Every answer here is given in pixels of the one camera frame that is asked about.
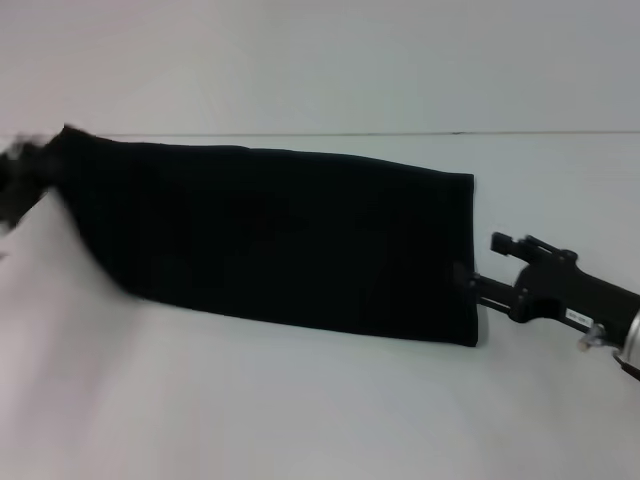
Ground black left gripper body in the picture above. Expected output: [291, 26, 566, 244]
[0, 162, 54, 231]

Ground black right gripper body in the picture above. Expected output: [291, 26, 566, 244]
[508, 251, 640, 345]

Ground black shirt with FREE print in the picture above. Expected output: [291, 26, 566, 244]
[47, 123, 481, 349]

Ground clear plastic cable plug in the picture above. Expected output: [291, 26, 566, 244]
[576, 322, 610, 352]

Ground thin dark cable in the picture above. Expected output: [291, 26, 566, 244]
[611, 349, 640, 382]

